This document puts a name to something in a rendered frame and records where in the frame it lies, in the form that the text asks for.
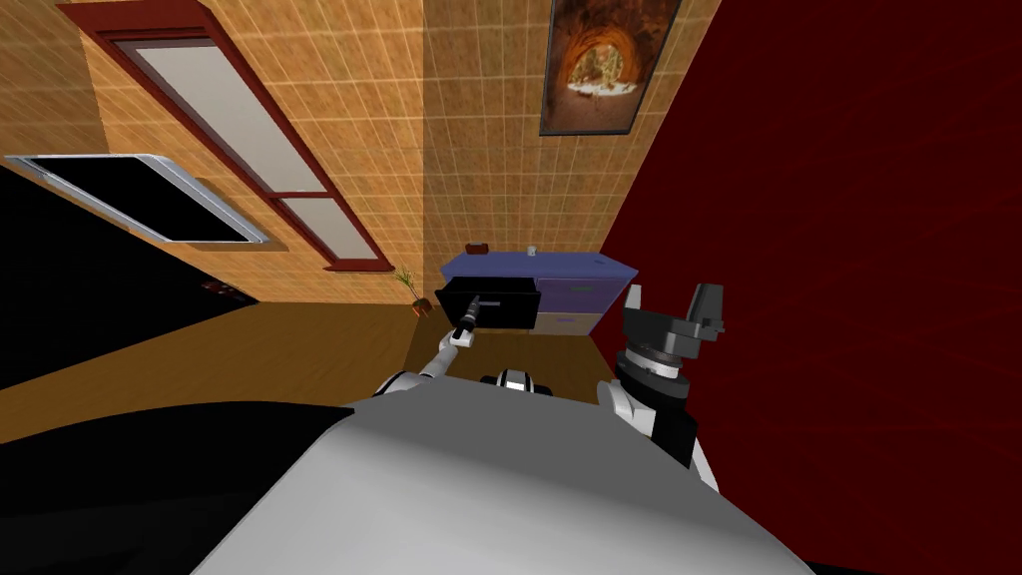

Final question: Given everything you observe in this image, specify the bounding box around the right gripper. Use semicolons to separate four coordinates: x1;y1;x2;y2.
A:
622;283;727;362

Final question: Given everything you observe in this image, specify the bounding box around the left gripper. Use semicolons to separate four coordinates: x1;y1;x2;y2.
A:
452;293;484;336

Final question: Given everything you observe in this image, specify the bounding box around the black drawer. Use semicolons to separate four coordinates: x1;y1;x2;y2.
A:
434;276;544;331

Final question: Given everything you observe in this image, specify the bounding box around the small potted plant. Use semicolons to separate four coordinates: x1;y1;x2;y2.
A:
390;267;435;318

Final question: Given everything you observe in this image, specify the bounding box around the blue cabinet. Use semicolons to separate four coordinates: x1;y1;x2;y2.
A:
438;242;640;337

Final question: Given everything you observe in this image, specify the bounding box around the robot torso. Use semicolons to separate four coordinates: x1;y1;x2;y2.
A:
190;367;809;575

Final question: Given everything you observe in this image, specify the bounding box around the red framed window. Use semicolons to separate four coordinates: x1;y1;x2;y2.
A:
55;0;396;275

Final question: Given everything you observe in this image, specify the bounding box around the silver framed black screen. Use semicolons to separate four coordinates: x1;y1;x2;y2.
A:
3;153;273;246

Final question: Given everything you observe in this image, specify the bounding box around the dark framed wall picture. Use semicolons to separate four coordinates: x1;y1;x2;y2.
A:
538;0;685;138

